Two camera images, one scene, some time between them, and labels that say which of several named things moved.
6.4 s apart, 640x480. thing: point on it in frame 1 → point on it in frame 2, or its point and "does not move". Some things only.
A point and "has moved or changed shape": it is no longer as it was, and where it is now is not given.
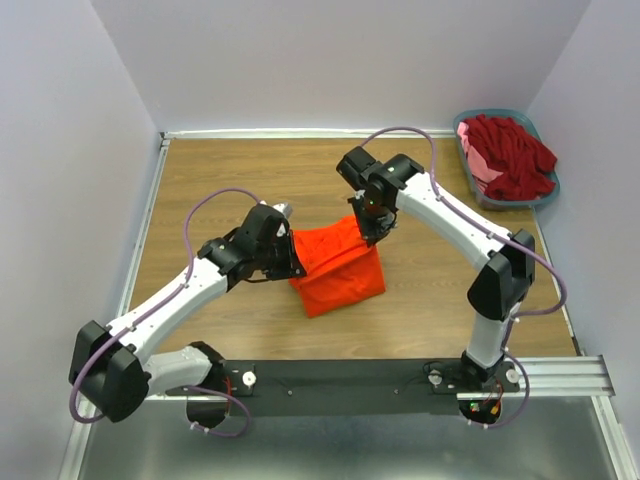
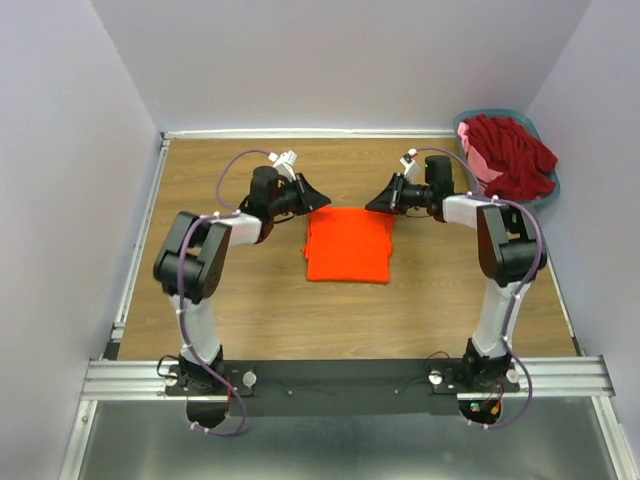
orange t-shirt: [340, 267] has moved or changed shape
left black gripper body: [277, 261] → [289, 200]
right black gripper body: [374, 222] → [415, 196]
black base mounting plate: [338, 388] does not move
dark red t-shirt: [526, 163] does not move
